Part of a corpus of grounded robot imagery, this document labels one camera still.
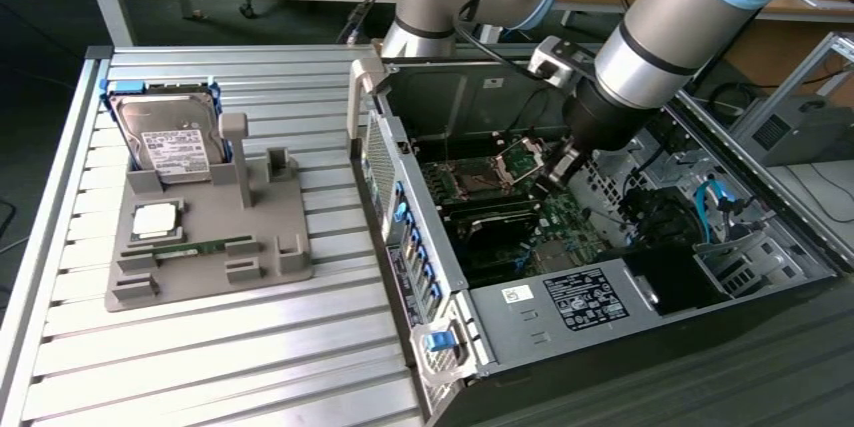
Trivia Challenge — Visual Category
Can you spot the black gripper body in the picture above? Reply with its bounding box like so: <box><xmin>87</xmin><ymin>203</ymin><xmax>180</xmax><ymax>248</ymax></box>
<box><xmin>558</xmin><ymin>77</ymin><xmax>661</xmax><ymax>154</ymax></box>

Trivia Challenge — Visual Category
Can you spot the black graphics card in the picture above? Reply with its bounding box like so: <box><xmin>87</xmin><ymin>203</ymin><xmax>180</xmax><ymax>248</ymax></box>
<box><xmin>458</xmin><ymin>205</ymin><xmax>543</xmax><ymax>255</ymax></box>

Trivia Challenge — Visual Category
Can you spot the metal socket cover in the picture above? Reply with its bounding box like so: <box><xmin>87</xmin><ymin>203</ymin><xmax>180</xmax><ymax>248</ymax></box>
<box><xmin>497</xmin><ymin>136</ymin><xmax>555</xmax><ymax>186</ymax></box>

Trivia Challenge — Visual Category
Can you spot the CPU socket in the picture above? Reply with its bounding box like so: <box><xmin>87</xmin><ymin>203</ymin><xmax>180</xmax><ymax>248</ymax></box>
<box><xmin>450</xmin><ymin>159</ymin><xmax>519</xmax><ymax>198</ymax></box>

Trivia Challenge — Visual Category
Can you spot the perforated metal drive cage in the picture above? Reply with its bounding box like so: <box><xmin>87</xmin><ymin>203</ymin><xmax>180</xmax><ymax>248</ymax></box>
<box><xmin>579</xmin><ymin>106</ymin><xmax>709</xmax><ymax>193</ymax></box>

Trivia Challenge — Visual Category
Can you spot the black installed RAM module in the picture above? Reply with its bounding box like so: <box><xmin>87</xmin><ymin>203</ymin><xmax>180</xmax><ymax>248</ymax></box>
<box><xmin>437</xmin><ymin>196</ymin><xmax>539</xmax><ymax>216</ymax></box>

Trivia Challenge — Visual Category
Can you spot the grey chipset heat sink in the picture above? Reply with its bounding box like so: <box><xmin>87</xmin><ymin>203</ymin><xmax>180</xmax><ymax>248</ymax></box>
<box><xmin>533</xmin><ymin>241</ymin><xmax>579</xmax><ymax>273</ymax></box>

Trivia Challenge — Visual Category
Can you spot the grey box appliance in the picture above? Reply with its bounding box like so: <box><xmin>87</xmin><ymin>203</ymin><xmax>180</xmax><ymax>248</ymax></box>
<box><xmin>730</xmin><ymin>94</ymin><xmax>854</xmax><ymax>168</ymax></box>

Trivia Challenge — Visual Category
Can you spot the grey power supply unit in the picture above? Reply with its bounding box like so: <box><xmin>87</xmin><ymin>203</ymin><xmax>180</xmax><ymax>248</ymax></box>
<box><xmin>466</xmin><ymin>256</ymin><xmax>659</xmax><ymax>366</ymax></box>

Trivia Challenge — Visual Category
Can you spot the open black PC case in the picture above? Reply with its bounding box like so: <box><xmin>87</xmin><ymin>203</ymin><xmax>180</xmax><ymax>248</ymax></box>
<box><xmin>347</xmin><ymin>44</ymin><xmax>844</xmax><ymax>427</ymax></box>

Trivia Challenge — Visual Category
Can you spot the grey parts rack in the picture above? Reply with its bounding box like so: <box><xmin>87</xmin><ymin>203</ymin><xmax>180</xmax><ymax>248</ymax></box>
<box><xmin>104</xmin><ymin>113</ymin><xmax>315</xmax><ymax>313</ymax></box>

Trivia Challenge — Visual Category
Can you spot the green RAM stick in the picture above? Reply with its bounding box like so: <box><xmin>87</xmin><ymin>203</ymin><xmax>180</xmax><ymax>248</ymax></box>
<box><xmin>151</xmin><ymin>241</ymin><xmax>232</xmax><ymax>258</ymax></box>

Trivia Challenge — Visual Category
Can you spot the hard disk in blue carrier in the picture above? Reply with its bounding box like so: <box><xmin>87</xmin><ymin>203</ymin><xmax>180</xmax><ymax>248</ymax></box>
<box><xmin>98</xmin><ymin>77</ymin><xmax>232</xmax><ymax>186</ymax></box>

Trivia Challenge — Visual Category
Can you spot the silver CPU chip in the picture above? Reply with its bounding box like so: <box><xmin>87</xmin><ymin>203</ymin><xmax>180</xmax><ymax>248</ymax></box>
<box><xmin>131</xmin><ymin>204</ymin><xmax>183</xmax><ymax>241</ymax></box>

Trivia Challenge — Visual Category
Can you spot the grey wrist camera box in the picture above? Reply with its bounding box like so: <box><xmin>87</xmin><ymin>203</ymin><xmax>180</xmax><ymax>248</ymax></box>
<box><xmin>529</xmin><ymin>35</ymin><xmax>599</xmax><ymax>86</ymax></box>

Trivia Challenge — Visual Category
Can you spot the black wire bundle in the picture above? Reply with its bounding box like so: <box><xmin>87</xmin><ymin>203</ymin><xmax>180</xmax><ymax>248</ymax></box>
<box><xmin>619</xmin><ymin>181</ymin><xmax>709</xmax><ymax>251</ymax></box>

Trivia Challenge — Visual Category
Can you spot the blue wire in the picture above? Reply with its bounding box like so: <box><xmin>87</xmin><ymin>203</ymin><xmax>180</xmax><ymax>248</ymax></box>
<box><xmin>695</xmin><ymin>174</ymin><xmax>737</xmax><ymax>248</ymax></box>

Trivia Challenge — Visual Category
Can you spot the black looping arm cable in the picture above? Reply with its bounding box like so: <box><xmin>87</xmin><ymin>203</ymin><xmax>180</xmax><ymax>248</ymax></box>
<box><xmin>453</xmin><ymin>0</ymin><xmax>569</xmax><ymax>81</ymax></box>

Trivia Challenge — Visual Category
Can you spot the metal disk bay bracket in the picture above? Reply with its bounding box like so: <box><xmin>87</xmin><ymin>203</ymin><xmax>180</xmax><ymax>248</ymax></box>
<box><xmin>693</xmin><ymin>226</ymin><xmax>809</xmax><ymax>297</ymax></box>

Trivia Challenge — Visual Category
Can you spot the aluminium profile frame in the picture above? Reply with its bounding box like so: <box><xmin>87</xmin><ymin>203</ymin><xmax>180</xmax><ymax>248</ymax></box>
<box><xmin>730</xmin><ymin>30</ymin><xmax>854</xmax><ymax>148</ymax></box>

